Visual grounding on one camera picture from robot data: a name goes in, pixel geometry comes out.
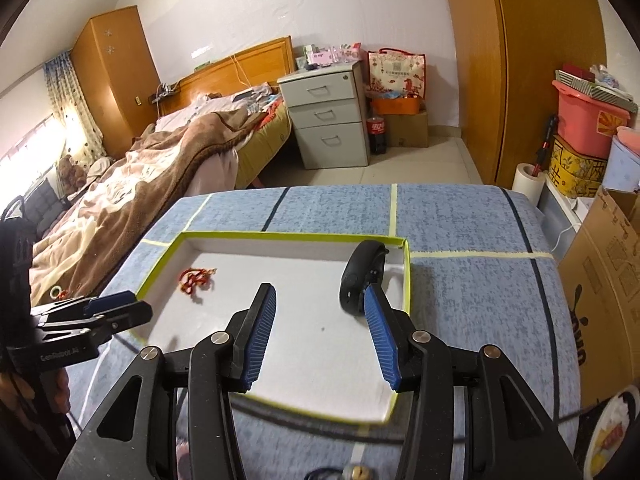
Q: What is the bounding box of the person's left hand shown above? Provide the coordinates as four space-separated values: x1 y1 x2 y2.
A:
0 366 73 416

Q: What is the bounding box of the green white shallow tray box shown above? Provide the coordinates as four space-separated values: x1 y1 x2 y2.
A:
128 232 397 425

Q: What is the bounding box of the red knotted charm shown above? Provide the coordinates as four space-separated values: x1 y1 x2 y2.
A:
178 268 217 298

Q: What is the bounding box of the black wristband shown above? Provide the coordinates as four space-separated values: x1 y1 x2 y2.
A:
338 240 388 318

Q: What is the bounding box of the brown blanket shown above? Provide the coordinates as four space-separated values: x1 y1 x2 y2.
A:
30 107 266 306

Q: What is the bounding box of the black chair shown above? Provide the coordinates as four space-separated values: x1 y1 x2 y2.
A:
2 178 72 240

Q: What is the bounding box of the blue checked table cloth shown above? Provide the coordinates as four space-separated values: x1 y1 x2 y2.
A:
70 184 580 479

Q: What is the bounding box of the teddy bear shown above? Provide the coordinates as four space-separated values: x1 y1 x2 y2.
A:
56 155 87 196

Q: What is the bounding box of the patterned window curtain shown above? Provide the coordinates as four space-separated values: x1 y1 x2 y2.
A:
43 51 106 169

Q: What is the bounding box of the wooden bed with blankets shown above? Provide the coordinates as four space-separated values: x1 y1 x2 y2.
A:
28 34 298 306

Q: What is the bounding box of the paper towel roll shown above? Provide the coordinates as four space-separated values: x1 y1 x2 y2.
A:
511 162 546 206

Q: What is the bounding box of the brown cardboard box floor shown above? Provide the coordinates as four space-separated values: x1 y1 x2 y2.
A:
385 112 428 148

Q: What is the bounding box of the cola bottle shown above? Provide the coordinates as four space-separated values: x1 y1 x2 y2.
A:
367 116 386 155

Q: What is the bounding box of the large cardboard box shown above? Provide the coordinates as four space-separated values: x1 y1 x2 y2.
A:
559 188 639 408

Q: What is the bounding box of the grey three drawer cabinet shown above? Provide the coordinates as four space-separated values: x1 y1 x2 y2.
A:
278 61 369 169

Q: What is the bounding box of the corner wooden cabinet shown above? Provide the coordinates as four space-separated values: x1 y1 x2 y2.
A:
70 6 160 159

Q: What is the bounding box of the orange box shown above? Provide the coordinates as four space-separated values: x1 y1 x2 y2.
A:
371 96 422 116

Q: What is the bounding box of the yellow patterned box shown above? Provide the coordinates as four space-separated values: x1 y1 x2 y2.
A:
548 136 608 198

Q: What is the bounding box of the red patterned gift bag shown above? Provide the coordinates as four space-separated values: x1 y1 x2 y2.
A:
367 48 427 100

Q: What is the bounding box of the pink plastic storage bin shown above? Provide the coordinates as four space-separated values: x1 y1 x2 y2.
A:
552 80 631 158

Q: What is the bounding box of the tall wooden wardrobe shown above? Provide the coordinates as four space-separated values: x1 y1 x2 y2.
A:
448 0 606 188

